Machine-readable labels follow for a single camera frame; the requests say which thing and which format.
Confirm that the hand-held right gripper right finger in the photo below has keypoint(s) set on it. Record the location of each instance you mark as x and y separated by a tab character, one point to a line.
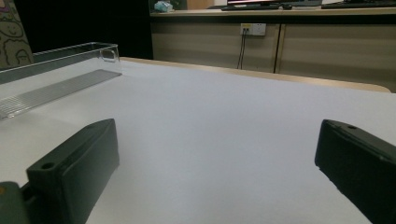
361	165

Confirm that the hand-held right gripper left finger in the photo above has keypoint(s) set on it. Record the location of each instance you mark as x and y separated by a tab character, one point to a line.
77	168

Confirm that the clear plastic tray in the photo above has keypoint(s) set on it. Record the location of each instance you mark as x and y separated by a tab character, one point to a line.
56	90

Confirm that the patterned phone case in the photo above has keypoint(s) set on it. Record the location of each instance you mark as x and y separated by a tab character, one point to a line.
12	40

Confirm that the beige cabinet counter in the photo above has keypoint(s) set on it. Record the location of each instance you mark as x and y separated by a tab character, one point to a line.
327	49

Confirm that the black keyboard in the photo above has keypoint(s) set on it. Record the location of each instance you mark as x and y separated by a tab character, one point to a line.
249	7
358	4

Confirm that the black computer mouse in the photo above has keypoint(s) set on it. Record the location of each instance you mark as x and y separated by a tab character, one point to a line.
286	6

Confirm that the teal packet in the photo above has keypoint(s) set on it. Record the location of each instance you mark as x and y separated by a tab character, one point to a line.
163	6

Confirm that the computer monitor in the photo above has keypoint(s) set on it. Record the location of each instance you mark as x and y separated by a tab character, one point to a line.
274	2

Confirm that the white wall socket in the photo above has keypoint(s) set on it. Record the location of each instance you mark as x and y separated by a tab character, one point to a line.
253	29

